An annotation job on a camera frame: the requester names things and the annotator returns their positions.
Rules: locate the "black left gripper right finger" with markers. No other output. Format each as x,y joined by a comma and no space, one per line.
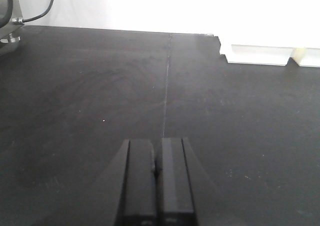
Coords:
174,194

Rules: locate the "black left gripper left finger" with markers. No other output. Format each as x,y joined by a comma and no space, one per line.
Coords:
138,198

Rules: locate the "left white storage bin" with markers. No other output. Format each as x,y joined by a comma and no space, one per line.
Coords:
253,53

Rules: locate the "white storage bin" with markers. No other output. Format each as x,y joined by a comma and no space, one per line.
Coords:
253,53
306,57

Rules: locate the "middle white storage bin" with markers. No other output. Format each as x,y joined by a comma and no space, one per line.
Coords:
306,57

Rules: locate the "stainless steel glove box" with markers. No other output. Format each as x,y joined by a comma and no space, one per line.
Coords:
10,21

